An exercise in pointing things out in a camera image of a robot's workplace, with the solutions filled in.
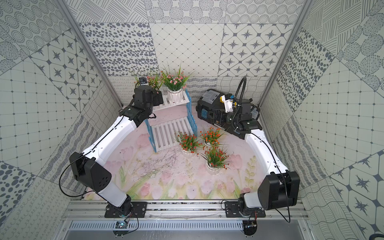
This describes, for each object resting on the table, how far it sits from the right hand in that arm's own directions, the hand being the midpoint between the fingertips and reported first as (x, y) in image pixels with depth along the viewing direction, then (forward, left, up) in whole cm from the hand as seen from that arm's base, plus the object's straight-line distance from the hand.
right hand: (214, 114), depth 79 cm
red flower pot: (-10, +14, -13) cm, 22 cm away
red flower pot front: (-19, -1, -15) cm, 24 cm away
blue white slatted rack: (+4, +33, -25) cm, 42 cm away
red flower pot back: (-6, +1, -13) cm, 14 cm away
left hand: (+7, +31, +9) cm, 33 cm away
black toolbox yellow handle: (+15, +1, -11) cm, 19 cm away
